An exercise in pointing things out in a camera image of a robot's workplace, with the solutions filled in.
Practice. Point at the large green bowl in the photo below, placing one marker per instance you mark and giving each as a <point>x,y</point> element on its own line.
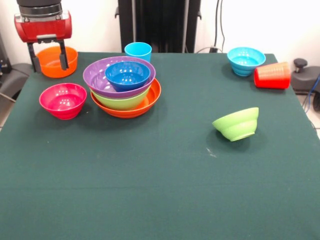
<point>120,103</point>

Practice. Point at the dark blue bowl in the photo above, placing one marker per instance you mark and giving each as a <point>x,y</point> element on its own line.
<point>127,76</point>

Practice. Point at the light blue bowl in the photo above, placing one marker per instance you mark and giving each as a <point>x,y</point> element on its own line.
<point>246,61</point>

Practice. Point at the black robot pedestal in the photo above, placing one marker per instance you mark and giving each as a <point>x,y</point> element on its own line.
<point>155,25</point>

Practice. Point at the magenta bowl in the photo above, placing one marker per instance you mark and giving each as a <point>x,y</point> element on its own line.
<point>62,102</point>

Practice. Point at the light blue cup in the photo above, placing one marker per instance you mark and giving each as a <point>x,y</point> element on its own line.
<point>138,51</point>

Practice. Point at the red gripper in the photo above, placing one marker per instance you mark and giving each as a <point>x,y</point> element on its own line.
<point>43,28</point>

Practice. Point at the small green bowl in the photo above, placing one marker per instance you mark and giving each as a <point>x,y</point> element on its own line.
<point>236,125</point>

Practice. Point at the deep orange bowl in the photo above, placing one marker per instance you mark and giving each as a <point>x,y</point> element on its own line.
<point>51,65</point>

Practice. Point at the purple bowl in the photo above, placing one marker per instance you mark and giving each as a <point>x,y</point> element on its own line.
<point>93,75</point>

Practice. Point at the grey machine base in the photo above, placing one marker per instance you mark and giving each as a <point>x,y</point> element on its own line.
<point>303,77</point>
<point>15,80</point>

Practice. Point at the red cup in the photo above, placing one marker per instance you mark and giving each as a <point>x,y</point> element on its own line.
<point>272,76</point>

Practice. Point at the dark green tablecloth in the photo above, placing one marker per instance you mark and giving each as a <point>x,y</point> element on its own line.
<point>160,200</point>

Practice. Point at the wide orange bowl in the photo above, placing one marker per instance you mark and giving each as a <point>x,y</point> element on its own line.
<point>152,97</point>

